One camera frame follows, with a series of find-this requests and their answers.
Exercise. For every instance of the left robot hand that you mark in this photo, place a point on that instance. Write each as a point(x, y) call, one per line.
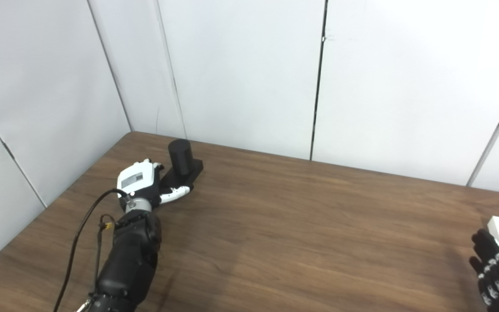
point(139, 177)

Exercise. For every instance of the black peg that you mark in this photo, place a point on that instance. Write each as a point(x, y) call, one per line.
point(180, 158)

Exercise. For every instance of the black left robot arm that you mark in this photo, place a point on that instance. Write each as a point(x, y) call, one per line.
point(128, 260)

